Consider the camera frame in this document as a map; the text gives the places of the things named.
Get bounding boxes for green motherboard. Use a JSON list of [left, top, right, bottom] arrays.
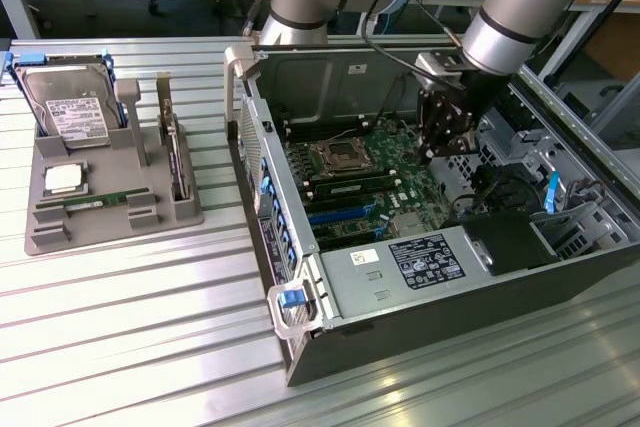
[[281, 115, 454, 254]]

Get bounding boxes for silver hard disk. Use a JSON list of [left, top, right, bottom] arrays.
[[20, 62, 125, 151]]

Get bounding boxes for blue case latch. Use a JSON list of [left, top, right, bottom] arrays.
[[278, 287, 307, 310]]

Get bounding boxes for metal socket locking lever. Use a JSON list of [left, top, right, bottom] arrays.
[[327, 127, 362, 143]]

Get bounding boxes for silver chipset heatsink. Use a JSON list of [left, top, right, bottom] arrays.
[[390, 213, 427, 239]]

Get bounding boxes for RAM slot white latches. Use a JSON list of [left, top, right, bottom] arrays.
[[282, 115, 365, 128], [306, 178, 402, 198], [285, 121, 370, 136], [301, 169, 397, 187]]

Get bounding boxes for long black expansion slot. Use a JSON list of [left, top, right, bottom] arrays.
[[303, 195, 387, 215]]

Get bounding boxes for black tripod pole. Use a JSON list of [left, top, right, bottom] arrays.
[[543, 0, 640, 91]]

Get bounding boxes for black wire bundle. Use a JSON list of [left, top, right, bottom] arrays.
[[449, 162, 547, 222]]

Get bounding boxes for RAM slot black latches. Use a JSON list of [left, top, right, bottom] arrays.
[[284, 119, 367, 132], [304, 174, 399, 192], [287, 125, 372, 141]]

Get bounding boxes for grey power supply unit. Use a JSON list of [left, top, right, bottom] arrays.
[[318, 224, 496, 322]]

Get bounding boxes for silver CPU chip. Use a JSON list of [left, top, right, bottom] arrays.
[[43, 163, 92, 197]]

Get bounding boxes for green RAM stick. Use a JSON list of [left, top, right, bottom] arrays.
[[35, 187, 152, 210], [310, 170, 396, 197]]

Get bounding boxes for tall metal disk bay cage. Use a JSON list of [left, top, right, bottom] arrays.
[[429, 106, 549, 208]]

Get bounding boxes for grey equipment case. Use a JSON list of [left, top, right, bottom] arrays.
[[548, 71, 640, 151]]

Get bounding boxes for blue expansion slot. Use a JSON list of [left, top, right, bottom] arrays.
[[306, 205, 375, 228]]

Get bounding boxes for CPU socket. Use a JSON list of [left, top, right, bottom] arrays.
[[308, 137, 375, 179]]

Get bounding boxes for graphics card with bracket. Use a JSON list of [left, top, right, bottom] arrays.
[[157, 71, 197, 204]]

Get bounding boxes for grey parts rack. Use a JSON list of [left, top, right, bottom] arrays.
[[23, 79, 206, 256]]

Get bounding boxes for blue disk bay latch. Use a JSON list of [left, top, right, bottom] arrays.
[[543, 170, 562, 217]]

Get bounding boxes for low metal disk bay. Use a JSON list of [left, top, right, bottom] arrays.
[[528, 194, 634, 262]]

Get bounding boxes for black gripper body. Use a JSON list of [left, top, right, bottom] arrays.
[[449, 69, 510, 123]]

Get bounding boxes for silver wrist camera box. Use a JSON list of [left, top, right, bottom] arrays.
[[413, 48, 470, 93]]

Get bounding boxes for open black PC case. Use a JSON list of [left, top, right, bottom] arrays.
[[223, 35, 640, 388]]

